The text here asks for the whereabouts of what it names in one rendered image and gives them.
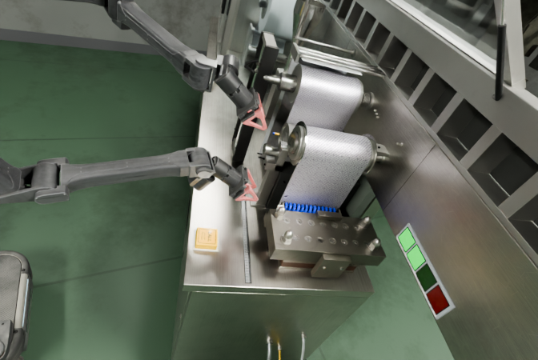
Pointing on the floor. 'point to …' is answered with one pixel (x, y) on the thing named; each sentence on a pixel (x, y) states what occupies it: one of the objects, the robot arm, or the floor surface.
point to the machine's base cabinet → (252, 320)
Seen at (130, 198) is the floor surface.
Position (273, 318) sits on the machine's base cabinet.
